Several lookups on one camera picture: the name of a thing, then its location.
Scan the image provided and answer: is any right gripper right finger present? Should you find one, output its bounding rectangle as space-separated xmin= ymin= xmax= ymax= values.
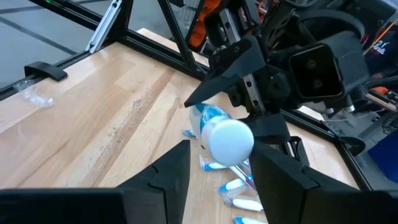
xmin=250 ymin=141 xmax=398 ymax=224

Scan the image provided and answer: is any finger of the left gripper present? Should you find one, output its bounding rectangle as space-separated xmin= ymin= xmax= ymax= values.
xmin=244 ymin=113 xmax=292 ymax=146
xmin=183 ymin=35 xmax=267 ymax=108

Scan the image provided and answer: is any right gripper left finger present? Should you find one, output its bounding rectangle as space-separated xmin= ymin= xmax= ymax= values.
xmin=0 ymin=139 xmax=191 ymax=224

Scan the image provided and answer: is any small bottle white cap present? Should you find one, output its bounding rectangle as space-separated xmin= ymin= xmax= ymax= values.
xmin=188 ymin=102 xmax=255 ymax=167

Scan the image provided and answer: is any orange black equipment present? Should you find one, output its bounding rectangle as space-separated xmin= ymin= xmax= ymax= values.
xmin=188 ymin=0 xmax=222 ymax=49

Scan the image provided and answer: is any blue storage box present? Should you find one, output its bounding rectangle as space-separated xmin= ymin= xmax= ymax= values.
xmin=368 ymin=129 xmax=398 ymax=184

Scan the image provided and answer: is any person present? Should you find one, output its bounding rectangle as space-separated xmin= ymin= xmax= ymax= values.
xmin=362 ymin=18 xmax=398 ymax=80

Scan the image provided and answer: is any clear plastic wrapper scrap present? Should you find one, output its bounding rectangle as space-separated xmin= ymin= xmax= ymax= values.
xmin=14 ymin=79 xmax=55 ymax=108

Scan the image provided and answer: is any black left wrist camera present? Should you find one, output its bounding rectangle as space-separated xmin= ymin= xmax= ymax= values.
xmin=288 ymin=30 xmax=371 ymax=105

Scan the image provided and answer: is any black aluminium table frame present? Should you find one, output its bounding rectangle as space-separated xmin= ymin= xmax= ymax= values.
xmin=0 ymin=0 xmax=374 ymax=192

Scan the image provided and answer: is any black frame clamp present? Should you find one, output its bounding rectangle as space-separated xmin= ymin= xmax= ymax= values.
xmin=322 ymin=119 xmax=367 ymax=157
xmin=24 ymin=61 xmax=68 ymax=82

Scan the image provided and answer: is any silver aluminium bracket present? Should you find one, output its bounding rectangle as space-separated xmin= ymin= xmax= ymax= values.
xmin=85 ymin=0 xmax=123 ymax=54

